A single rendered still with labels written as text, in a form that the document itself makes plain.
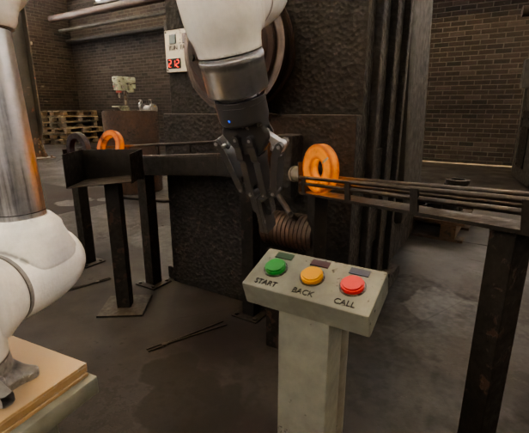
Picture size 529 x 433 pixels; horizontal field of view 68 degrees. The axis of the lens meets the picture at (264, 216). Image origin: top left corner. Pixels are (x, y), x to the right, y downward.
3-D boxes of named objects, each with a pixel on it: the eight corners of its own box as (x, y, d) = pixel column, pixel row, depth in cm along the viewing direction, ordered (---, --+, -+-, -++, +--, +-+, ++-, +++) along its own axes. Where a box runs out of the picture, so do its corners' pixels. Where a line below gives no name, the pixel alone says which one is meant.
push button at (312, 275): (307, 271, 73) (306, 263, 72) (327, 275, 71) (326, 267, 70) (298, 284, 70) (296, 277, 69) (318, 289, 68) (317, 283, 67)
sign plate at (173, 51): (169, 72, 186) (167, 31, 181) (212, 70, 173) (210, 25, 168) (166, 72, 184) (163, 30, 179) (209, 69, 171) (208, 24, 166)
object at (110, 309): (100, 296, 192) (82, 149, 173) (154, 295, 193) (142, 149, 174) (83, 318, 172) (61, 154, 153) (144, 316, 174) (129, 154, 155)
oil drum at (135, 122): (139, 183, 487) (132, 109, 464) (174, 188, 457) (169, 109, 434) (98, 192, 438) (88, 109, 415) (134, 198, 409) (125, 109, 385)
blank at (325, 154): (319, 199, 131) (311, 200, 129) (305, 159, 135) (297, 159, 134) (345, 179, 118) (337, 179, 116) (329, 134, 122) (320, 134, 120)
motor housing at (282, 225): (273, 329, 164) (274, 205, 149) (322, 344, 153) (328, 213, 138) (257, 344, 153) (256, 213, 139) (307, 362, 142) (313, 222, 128)
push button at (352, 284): (345, 279, 69) (344, 271, 68) (367, 284, 67) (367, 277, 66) (337, 295, 66) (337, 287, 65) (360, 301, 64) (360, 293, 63)
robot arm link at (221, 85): (221, 46, 58) (231, 87, 62) (184, 64, 52) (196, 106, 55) (274, 41, 54) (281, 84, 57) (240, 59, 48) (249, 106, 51)
